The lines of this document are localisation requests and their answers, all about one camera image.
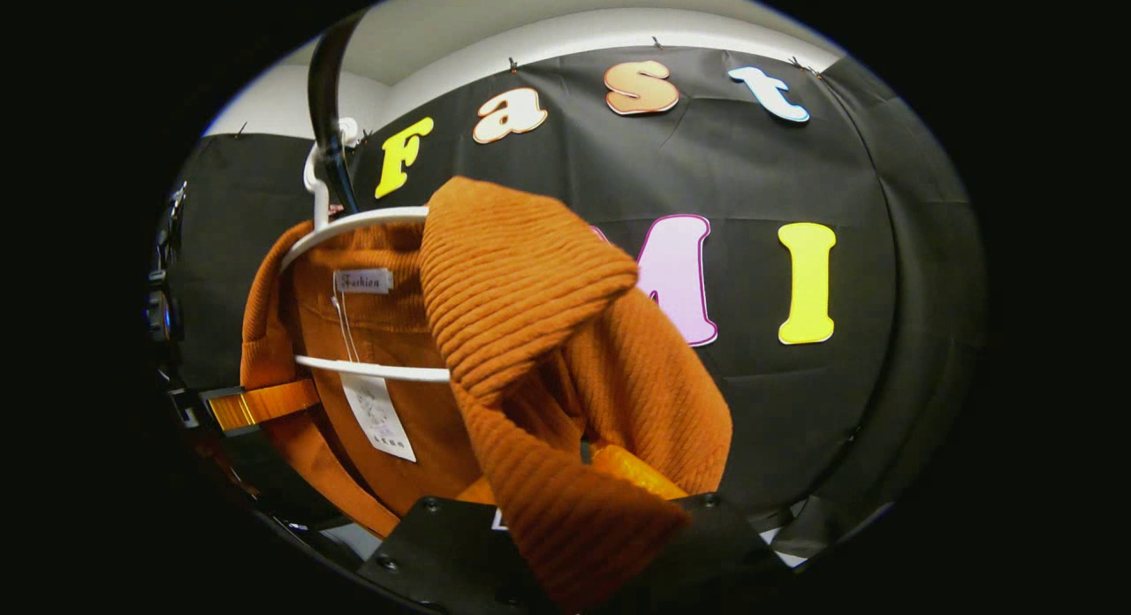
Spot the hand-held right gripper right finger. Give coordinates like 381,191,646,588
592,444,790,612

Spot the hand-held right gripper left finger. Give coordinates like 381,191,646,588
357,495,550,615

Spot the white clothes hanger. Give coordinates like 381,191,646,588
279,118,453,384

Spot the orange corduroy jacket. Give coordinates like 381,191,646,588
239,176,734,611

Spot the black clothes rack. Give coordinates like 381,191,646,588
307,10,368,216

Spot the black backdrop cloth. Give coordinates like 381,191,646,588
168,45,986,554

